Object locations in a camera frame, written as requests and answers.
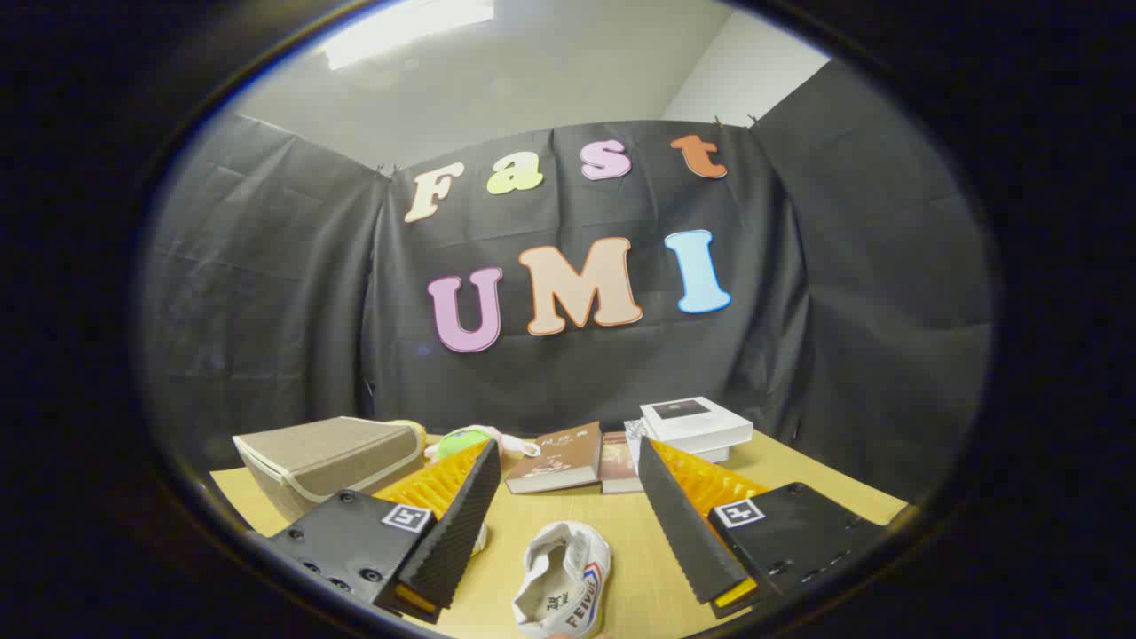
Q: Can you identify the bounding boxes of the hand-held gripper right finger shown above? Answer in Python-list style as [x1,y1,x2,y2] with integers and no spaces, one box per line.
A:
[637,435,888,619]

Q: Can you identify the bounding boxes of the dark brown book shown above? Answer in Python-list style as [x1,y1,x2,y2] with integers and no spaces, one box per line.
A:
[599,431,644,494]

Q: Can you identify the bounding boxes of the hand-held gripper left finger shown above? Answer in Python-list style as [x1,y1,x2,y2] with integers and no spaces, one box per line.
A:
[266,439,502,625]

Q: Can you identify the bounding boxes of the beige fabric storage box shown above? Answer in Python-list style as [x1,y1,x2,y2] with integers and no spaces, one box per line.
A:
[233,415,427,520]

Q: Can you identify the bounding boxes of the white patterned book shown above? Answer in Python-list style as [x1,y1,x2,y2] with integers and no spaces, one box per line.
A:
[624,419,730,471]

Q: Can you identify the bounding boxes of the ceiling light panel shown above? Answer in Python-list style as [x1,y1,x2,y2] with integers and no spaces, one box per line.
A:
[321,0,495,72]

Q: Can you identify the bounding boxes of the green and pink plush toy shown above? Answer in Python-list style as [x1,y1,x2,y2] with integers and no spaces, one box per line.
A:
[424,424,542,462]

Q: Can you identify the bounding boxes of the white book with dark picture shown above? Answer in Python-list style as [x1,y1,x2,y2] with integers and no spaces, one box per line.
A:
[639,396,754,455]

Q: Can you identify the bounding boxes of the light brown book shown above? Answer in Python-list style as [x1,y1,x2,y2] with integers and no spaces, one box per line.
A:
[504,421,604,495]

